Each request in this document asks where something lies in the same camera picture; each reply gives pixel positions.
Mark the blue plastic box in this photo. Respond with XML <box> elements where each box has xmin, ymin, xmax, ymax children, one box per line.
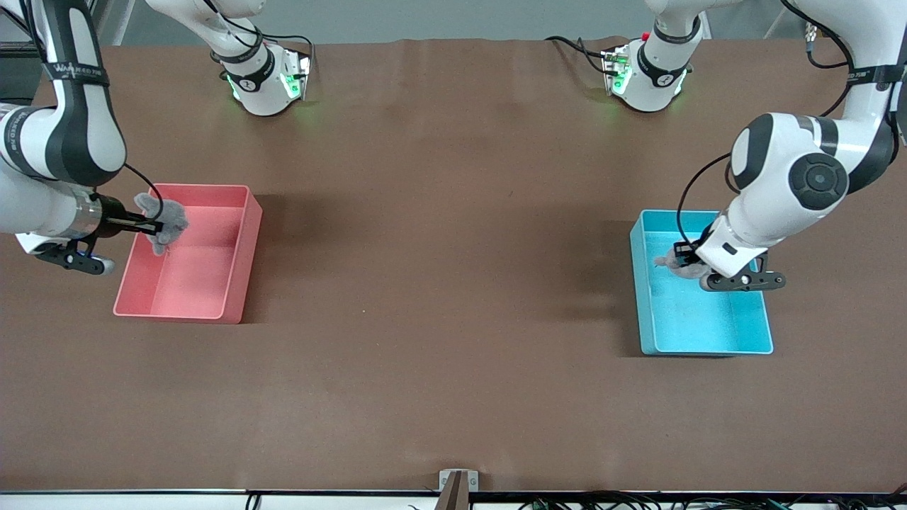
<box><xmin>629</xmin><ymin>209</ymin><xmax>774</xmax><ymax>356</ymax></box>

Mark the pink plastic box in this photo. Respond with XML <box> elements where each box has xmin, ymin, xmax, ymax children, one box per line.
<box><xmin>113</xmin><ymin>183</ymin><xmax>263</xmax><ymax>324</ymax></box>

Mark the aluminium frame post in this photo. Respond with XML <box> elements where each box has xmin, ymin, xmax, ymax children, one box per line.
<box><xmin>0</xmin><ymin>0</ymin><xmax>36</xmax><ymax>59</ymax></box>

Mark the plain grey plush toy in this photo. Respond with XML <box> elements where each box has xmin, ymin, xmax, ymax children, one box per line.
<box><xmin>134</xmin><ymin>192</ymin><xmax>190</xmax><ymax>256</ymax></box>

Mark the grey plush toy white belly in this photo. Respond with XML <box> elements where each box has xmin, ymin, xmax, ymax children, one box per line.
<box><xmin>653</xmin><ymin>251</ymin><xmax>714</xmax><ymax>280</ymax></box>

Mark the black base cable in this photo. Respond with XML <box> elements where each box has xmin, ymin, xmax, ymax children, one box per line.
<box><xmin>544</xmin><ymin>35</ymin><xmax>612</xmax><ymax>76</ymax></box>
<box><xmin>204</xmin><ymin>0</ymin><xmax>315</xmax><ymax>79</ymax></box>

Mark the brown camera post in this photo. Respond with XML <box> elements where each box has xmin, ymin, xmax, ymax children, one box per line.
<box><xmin>435</xmin><ymin>472</ymin><xmax>471</xmax><ymax>510</ymax></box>

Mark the silver mounting bracket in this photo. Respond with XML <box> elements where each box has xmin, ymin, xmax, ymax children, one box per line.
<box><xmin>439</xmin><ymin>469</ymin><xmax>480</xmax><ymax>492</ymax></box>

